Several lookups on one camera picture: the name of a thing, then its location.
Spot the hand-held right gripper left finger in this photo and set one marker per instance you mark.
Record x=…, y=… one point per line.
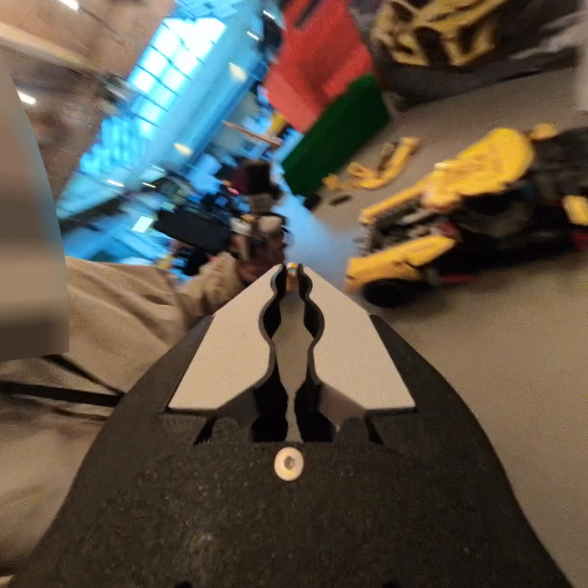
x=220, y=363

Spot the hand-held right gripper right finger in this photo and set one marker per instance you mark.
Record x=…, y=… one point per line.
x=358, y=363

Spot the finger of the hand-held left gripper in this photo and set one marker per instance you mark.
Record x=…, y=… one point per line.
x=241, y=226
x=273, y=225

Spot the small yellow brick assembly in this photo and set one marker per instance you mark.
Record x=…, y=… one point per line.
x=291, y=275

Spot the person's left forearm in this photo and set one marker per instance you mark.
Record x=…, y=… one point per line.
x=138, y=303

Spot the person's left hand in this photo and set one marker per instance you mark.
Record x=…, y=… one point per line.
x=259, y=257

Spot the black toy tire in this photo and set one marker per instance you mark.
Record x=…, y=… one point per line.
x=312, y=202

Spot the black brick beam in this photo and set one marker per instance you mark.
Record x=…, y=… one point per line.
x=340, y=199

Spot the green plastic bin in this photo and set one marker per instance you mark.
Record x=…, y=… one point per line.
x=340, y=133

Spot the yellow brick body panel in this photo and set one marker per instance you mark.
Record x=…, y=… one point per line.
x=390, y=165

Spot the red plastic bin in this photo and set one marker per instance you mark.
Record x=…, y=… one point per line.
x=321, y=59

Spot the person's beige jacket torso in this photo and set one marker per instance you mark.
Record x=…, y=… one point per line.
x=46, y=459

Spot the yellow toy brick car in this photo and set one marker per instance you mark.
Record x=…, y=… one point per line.
x=482, y=183

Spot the car picture poster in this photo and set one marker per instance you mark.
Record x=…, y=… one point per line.
x=450, y=36

